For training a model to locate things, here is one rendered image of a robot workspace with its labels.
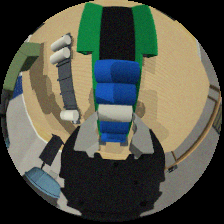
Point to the blue plastic bar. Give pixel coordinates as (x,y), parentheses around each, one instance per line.
(113,137)
(115,94)
(114,127)
(116,71)

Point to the white cylinder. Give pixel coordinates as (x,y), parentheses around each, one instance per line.
(115,113)
(60,43)
(70,115)
(60,55)

